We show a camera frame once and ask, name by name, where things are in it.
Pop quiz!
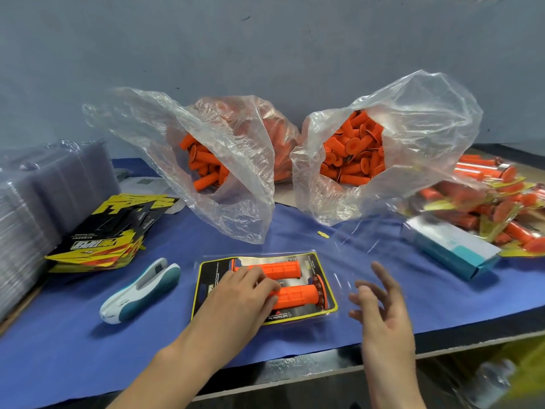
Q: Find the yellow plastic crate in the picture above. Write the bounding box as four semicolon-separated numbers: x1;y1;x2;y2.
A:
509;335;545;401

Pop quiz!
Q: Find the teal white cardboard box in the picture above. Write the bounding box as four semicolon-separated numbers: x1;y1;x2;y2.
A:
402;214;504;281

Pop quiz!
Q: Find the clear plastic bottle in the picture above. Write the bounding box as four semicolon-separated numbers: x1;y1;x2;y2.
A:
467;359;518;409

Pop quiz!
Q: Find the person's left hand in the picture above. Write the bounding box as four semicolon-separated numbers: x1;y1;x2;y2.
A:
170;266;282;373

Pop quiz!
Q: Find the stack of yellow black cards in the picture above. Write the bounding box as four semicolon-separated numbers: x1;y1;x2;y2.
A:
45;194;180;274

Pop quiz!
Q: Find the yellow black backing card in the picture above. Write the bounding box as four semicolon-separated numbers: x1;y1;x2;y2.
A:
191;251;339;326

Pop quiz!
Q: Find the teal hand stapler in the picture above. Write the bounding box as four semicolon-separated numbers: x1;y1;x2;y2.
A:
99;258;182;325

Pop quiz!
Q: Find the pile of packed grip packages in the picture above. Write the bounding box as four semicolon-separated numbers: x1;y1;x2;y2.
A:
485;147;545;231

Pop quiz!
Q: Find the person's right hand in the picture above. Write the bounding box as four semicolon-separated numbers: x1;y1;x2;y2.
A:
347;261;417;397

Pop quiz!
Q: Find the stack of clear blister shells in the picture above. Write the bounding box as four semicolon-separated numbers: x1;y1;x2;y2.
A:
0;140;120;320

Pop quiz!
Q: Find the orange rubber grip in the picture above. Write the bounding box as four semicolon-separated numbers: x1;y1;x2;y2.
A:
232;260;303;280
271;275;329;310

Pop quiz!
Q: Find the large clear plastic bag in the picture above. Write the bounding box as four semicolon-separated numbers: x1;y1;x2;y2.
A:
292;70;485;227

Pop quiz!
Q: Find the white printed paper sheet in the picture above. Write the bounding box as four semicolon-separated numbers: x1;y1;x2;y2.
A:
119;176;187;215

